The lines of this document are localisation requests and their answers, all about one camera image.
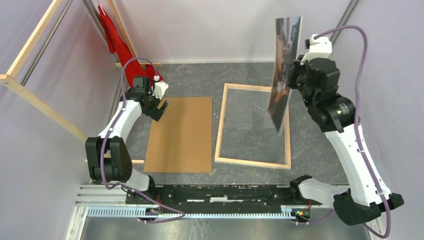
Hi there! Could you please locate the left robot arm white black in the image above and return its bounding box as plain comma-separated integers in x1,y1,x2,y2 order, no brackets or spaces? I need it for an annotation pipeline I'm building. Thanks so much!
85,76,170,204

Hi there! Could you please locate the printed photo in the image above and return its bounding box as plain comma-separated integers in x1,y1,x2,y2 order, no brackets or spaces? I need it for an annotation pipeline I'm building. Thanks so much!
267,16,303,135

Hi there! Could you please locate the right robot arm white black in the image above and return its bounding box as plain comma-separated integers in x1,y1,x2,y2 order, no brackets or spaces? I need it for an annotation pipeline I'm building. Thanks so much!
287,57,405,226

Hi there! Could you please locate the aluminium rail base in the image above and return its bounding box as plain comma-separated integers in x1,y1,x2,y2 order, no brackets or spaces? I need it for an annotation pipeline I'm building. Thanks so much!
75,184,377,209

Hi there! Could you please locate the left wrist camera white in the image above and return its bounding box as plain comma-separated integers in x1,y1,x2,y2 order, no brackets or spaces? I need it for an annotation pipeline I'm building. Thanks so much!
152,75,169,100

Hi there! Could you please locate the brown frame backing board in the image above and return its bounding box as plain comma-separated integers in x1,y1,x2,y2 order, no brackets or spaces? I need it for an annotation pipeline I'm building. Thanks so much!
143,96,213,173

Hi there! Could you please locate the red cloth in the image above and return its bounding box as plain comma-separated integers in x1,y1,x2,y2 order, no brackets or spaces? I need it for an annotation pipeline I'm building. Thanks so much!
98,0,157,87

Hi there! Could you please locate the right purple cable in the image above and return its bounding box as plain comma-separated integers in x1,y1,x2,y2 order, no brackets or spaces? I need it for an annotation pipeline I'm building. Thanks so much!
296,25,392,239

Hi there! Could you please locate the wooden picture frame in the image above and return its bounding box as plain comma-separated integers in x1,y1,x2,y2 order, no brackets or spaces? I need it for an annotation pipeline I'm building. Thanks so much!
214,83,292,170

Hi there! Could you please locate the grey slotted cable duct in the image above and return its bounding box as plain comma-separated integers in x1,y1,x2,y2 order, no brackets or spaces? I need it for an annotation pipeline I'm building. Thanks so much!
87,206,295,220

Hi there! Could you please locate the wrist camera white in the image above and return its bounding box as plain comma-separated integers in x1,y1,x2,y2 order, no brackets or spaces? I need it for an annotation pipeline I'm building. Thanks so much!
152,75,169,100
300,34,333,65

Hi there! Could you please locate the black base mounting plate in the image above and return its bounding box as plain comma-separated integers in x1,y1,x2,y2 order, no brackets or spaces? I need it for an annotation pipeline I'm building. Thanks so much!
125,184,320,215

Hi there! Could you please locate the wooden rack frame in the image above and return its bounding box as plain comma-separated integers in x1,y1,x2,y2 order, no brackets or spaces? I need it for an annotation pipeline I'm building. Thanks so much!
0,0,163,165

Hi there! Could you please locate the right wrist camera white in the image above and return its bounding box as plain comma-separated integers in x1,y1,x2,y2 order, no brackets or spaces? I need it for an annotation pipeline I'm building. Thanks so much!
300,34,333,65

